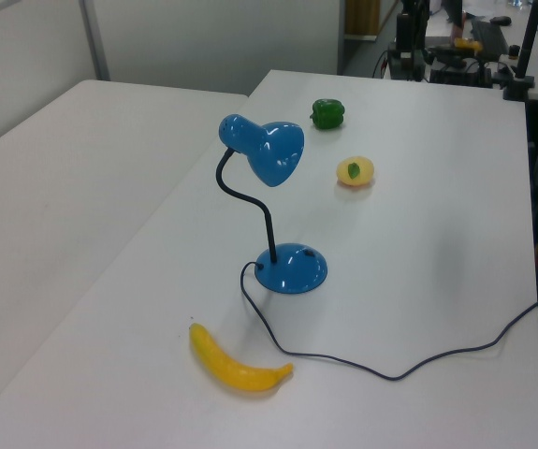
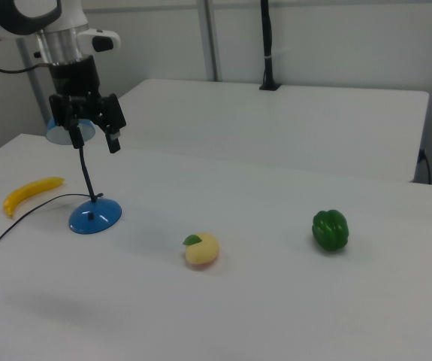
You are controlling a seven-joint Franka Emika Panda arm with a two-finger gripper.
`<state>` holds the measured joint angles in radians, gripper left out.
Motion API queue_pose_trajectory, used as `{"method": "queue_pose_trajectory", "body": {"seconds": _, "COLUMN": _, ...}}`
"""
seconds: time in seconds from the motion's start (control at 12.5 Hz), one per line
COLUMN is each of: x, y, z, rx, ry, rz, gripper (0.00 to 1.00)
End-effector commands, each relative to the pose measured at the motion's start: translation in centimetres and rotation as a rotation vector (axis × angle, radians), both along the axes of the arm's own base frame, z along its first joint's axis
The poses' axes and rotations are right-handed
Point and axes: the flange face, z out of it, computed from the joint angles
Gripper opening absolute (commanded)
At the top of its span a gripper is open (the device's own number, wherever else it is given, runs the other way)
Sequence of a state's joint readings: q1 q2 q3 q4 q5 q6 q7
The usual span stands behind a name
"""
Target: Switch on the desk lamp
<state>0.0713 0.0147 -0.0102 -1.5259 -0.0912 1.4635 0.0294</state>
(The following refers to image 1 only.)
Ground blue desk lamp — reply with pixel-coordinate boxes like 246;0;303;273
215;111;330;296

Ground yellow toy peach with leaf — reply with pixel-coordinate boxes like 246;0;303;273
335;155;377;189

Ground green toy bell pepper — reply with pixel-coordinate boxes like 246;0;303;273
309;97;347;132

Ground yellow toy banana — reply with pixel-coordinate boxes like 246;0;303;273
188;322;295;393

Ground wooden panel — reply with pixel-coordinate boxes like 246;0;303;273
343;0;382;36

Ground black upright equipment stand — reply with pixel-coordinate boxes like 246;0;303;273
386;0;429;83

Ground black equipment box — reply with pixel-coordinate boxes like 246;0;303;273
428;45;493;88

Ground black keyboard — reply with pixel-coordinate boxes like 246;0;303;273
470;20;509;55

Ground dark lamp power cable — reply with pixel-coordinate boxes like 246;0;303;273
239;260;538;383

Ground black camera pole with clamp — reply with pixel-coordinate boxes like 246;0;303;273
503;0;538;101

